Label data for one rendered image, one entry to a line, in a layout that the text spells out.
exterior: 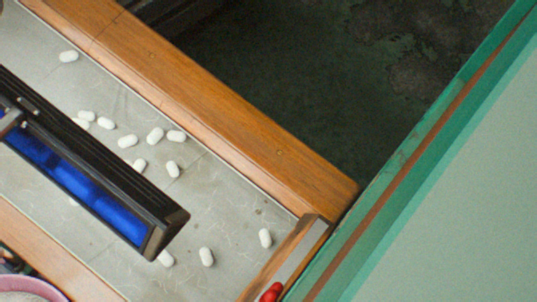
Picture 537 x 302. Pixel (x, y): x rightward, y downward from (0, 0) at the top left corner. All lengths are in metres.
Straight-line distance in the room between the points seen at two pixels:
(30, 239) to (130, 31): 0.43
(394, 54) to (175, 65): 1.12
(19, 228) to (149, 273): 0.23
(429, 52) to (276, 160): 1.18
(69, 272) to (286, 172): 0.41
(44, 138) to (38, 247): 0.36
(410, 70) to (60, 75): 1.27
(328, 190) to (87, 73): 0.52
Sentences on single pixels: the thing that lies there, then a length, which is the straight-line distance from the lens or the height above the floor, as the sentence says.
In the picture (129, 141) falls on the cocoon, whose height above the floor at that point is 0.76.
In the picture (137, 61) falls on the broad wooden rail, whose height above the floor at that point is 0.76.
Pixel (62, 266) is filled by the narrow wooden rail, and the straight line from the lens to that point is 1.15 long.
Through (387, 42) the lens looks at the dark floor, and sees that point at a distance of 2.23.
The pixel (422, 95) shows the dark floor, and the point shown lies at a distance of 2.17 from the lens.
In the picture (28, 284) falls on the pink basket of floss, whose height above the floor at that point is 0.75.
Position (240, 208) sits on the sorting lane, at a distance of 1.17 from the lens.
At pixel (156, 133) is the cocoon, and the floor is 0.76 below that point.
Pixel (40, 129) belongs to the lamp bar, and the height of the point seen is 1.11.
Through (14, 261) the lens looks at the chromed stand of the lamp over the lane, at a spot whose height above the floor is 0.77.
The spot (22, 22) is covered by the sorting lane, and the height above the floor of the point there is 0.74.
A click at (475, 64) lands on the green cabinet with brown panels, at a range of 0.69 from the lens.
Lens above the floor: 1.87
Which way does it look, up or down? 69 degrees down
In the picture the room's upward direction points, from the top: 12 degrees clockwise
